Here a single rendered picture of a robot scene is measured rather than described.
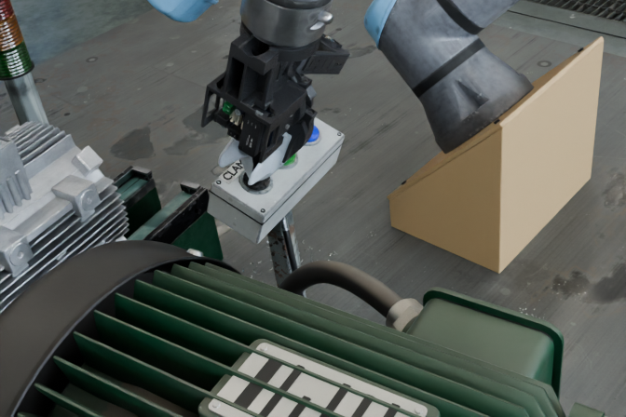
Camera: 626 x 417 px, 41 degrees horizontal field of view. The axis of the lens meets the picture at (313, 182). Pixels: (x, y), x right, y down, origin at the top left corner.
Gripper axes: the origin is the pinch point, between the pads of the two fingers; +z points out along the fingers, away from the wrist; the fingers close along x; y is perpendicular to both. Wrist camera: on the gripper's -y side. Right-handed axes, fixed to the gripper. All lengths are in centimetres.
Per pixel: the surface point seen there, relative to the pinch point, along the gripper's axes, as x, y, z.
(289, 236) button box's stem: 4.4, -2.9, 11.0
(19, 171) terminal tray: -20.8, 13.5, 5.7
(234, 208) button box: -0.1, 3.4, 3.9
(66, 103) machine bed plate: -61, -35, 55
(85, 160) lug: -18.2, 6.4, 7.5
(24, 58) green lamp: -48, -14, 23
